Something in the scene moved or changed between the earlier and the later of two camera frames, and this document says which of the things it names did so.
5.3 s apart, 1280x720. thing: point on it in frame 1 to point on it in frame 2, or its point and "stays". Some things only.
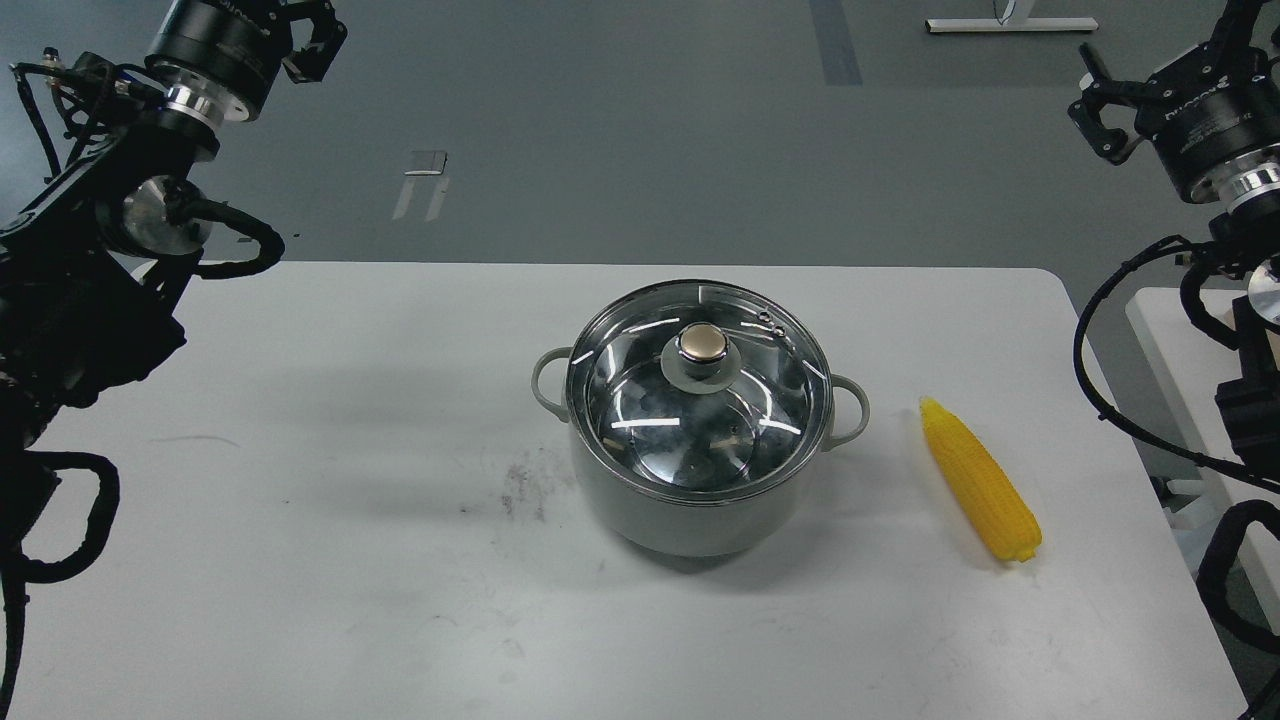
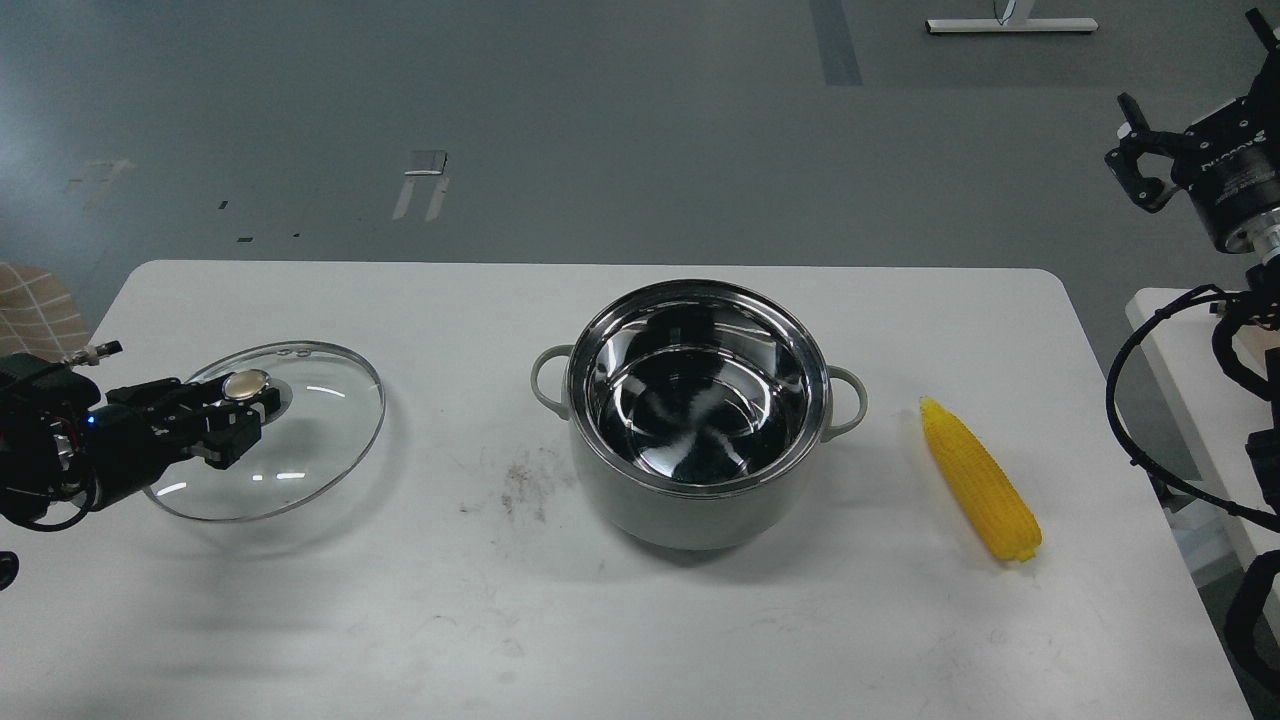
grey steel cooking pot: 698,412 stays
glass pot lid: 699,391 to 332,410
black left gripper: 218,59 to 140,432
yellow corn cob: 983,487 stays
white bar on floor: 1013,24 stays
